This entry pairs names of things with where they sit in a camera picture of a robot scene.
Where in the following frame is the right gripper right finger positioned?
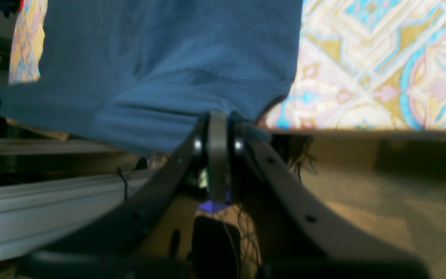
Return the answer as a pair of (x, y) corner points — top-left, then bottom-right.
(229, 113), (430, 279)

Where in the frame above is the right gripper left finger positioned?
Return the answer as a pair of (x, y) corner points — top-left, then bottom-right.
(18, 111), (228, 279)

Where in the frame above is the dark navy t-shirt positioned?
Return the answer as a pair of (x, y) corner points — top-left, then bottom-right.
(0, 0), (303, 153)

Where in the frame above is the patterned tile tablecloth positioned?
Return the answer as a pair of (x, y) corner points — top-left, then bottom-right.
(15, 0), (446, 134)

